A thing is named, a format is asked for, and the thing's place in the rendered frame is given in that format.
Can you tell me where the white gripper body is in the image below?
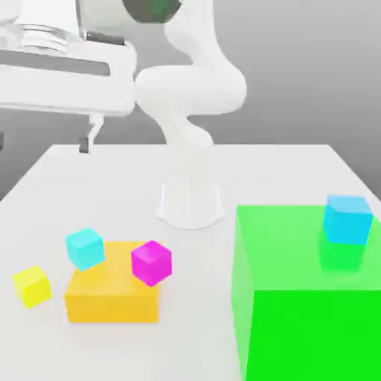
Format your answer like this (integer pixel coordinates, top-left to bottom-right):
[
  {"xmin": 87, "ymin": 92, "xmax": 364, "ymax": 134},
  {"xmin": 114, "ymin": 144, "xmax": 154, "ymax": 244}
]
[{"xmin": 0, "ymin": 43, "xmax": 138, "ymax": 118}]

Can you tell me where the small cyan cube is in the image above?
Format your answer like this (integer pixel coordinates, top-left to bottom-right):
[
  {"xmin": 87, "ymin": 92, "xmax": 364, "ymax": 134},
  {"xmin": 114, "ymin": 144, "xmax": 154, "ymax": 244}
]
[{"xmin": 65, "ymin": 227, "xmax": 106, "ymax": 272}]

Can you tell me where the small magenta cube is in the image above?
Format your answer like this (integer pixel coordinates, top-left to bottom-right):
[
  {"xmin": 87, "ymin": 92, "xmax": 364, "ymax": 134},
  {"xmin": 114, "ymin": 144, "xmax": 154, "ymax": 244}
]
[{"xmin": 130, "ymin": 240, "xmax": 173, "ymax": 288}]

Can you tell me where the small yellow cube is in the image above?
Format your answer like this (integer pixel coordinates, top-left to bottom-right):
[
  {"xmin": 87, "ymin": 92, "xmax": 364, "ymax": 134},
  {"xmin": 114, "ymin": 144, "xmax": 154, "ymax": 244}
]
[{"xmin": 12, "ymin": 265, "xmax": 53, "ymax": 310}]

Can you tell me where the small blue cube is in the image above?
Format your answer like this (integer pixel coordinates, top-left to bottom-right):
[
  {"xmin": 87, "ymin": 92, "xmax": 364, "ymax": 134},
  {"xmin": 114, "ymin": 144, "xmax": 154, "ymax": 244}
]
[{"xmin": 322, "ymin": 194, "xmax": 374, "ymax": 246}]

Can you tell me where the large orange box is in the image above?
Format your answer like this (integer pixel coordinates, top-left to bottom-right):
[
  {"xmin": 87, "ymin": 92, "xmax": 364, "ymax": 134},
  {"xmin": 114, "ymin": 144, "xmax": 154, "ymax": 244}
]
[{"xmin": 63, "ymin": 240, "xmax": 164, "ymax": 324}]

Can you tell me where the large green box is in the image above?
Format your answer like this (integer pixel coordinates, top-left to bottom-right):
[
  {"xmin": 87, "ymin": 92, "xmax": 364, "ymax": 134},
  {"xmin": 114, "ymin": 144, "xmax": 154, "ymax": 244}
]
[{"xmin": 231, "ymin": 205, "xmax": 381, "ymax": 381}]

